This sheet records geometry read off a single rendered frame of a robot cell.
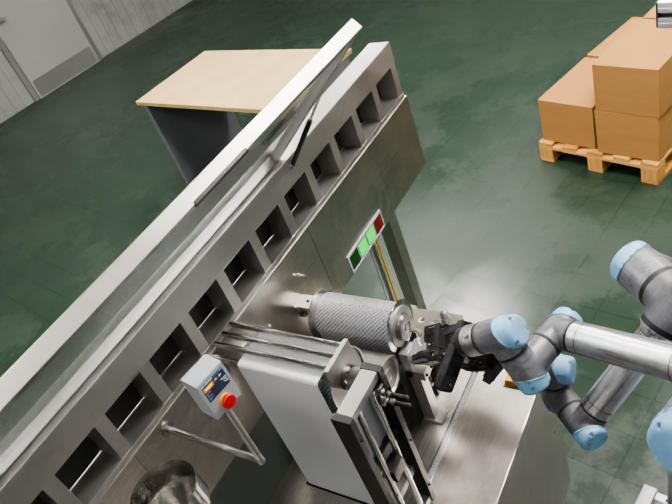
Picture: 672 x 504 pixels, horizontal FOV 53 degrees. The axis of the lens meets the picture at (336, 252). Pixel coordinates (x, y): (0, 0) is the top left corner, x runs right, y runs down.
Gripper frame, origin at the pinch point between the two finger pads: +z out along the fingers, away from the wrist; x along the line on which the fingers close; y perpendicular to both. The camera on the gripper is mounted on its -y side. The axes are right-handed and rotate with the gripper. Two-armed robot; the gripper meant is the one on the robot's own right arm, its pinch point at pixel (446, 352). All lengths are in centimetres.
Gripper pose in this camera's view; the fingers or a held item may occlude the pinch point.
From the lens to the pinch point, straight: 196.0
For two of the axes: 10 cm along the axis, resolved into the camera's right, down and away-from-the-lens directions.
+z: -8.3, -0.9, 5.5
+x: -4.6, 6.6, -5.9
